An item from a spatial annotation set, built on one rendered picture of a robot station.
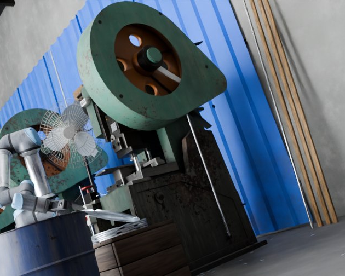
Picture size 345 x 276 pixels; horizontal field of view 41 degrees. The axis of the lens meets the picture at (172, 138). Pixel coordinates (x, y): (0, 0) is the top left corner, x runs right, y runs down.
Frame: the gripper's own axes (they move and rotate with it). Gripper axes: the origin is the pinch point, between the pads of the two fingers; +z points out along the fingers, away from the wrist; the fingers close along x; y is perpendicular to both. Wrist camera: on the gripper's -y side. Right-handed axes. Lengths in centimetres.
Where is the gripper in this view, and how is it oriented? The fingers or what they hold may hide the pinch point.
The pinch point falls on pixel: (86, 212)
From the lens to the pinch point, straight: 239.8
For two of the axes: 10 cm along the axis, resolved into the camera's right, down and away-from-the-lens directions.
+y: -3.7, 2.9, 8.8
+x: -1.1, 9.3, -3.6
